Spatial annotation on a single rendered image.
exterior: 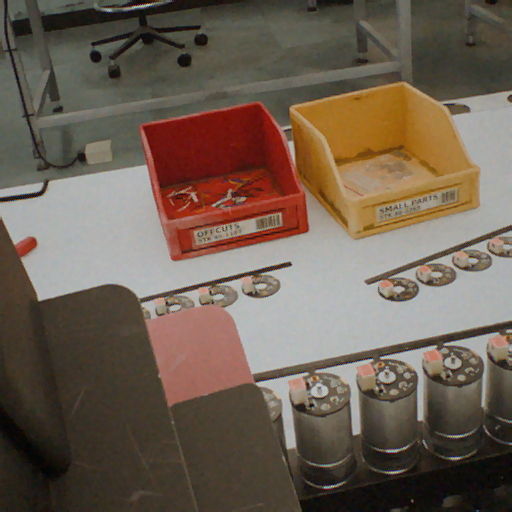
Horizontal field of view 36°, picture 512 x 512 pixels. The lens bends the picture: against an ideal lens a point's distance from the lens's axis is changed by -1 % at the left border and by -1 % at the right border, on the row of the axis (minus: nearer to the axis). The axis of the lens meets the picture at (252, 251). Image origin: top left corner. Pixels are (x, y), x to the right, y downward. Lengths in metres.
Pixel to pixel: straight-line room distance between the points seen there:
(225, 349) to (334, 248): 0.36
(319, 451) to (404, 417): 0.04
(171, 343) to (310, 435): 0.16
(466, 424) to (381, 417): 0.04
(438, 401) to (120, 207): 0.37
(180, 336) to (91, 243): 0.42
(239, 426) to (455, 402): 0.18
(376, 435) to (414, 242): 0.23
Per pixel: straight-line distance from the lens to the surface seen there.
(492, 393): 0.34
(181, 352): 0.17
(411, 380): 0.32
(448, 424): 0.34
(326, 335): 0.45
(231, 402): 0.16
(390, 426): 0.32
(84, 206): 0.65
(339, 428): 0.32
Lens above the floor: 1.02
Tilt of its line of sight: 30 degrees down
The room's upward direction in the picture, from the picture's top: 8 degrees counter-clockwise
